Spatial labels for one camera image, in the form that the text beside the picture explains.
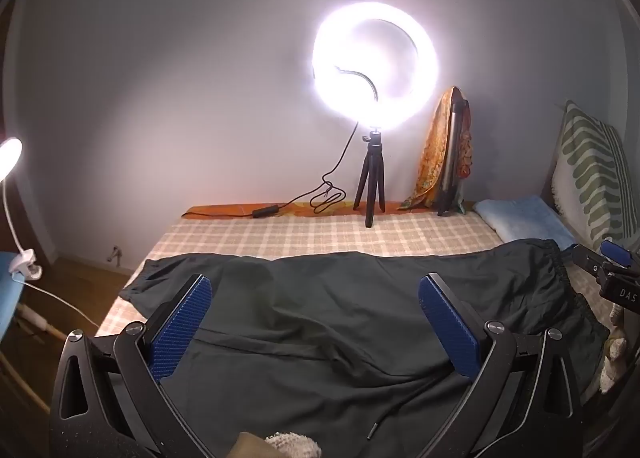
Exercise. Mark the black pants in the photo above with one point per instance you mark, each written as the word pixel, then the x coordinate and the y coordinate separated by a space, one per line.
pixel 325 313

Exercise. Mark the small black tripod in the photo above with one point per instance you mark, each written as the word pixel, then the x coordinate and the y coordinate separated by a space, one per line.
pixel 371 178

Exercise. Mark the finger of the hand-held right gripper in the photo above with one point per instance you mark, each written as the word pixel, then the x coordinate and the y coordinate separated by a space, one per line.
pixel 587 260
pixel 616 254

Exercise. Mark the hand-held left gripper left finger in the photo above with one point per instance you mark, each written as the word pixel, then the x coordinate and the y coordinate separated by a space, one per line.
pixel 180 320

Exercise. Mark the small wall fitting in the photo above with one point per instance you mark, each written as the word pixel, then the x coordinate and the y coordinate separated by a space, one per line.
pixel 116 254

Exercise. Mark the folded silver tripod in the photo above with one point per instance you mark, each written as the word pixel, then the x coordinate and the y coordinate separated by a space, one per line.
pixel 452 153

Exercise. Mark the folded blue cloth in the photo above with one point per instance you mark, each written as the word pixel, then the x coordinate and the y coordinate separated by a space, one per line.
pixel 520 220

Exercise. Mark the white green patterned pillow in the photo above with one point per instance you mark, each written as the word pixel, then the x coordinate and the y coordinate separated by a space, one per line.
pixel 585 173

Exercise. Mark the blue chair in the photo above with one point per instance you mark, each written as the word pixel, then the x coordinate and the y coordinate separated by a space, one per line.
pixel 7 288

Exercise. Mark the cream knit clothing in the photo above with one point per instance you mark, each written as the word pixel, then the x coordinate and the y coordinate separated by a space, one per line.
pixel 295 444

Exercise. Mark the beige checkered blanket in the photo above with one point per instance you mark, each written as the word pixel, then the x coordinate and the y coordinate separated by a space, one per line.
pixel 300 238

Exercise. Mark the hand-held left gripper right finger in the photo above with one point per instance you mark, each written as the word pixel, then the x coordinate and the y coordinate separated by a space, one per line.
pixel 450 330

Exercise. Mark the orange bed sheet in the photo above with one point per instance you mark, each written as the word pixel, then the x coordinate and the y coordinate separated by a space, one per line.
pixel 220 210

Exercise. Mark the person's right forearm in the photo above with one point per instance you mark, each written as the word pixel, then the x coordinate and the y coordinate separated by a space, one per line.
pixel 614 353

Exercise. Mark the white clip lamp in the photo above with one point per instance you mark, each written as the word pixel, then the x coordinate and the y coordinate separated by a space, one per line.
pixel 10 153

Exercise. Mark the tan clothing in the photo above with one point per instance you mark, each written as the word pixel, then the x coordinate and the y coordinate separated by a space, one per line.
pixel 245 445

